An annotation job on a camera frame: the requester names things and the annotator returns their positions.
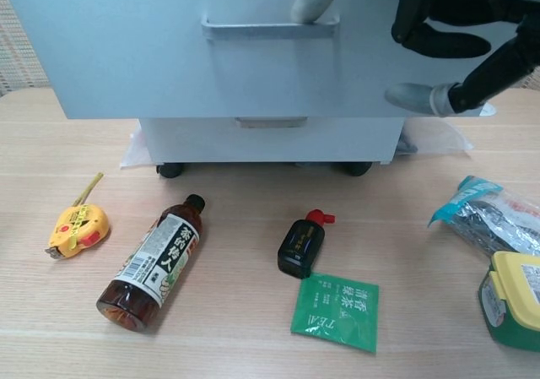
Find white low drawer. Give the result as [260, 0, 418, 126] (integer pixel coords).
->
[140, 117, 407, 161]

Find medium silver drawer handle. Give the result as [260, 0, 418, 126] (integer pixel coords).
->
[200, 14, 341, 42]

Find brown tea bottle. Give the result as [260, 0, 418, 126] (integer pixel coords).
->
[95, 193, 207, 333]

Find white cabinet body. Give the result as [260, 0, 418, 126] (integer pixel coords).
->
[138, 116, 408, 167]

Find green tea sachet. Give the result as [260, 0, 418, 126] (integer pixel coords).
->
[289, 271, 380, 355]

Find teal snack bag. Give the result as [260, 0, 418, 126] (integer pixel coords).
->
[428, 175, 540, 257]

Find yellow lid green container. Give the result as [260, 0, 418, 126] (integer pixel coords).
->
[478, 250, 540, 353]

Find yellow tape measure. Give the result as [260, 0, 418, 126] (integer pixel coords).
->
[45, 172, 111, 260]

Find white medium drawer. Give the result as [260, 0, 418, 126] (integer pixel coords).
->
[0, 0, 497, 121]

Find short silver drawer handle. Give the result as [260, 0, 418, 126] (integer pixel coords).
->
[235, 116, 309, 129]

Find black caster wheel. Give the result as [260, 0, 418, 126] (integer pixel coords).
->
[155, 163, 186, 180]
[337, 162, 373, 177]

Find black ink bottle red cap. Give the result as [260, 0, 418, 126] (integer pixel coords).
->
[277, 208, 337, 279]

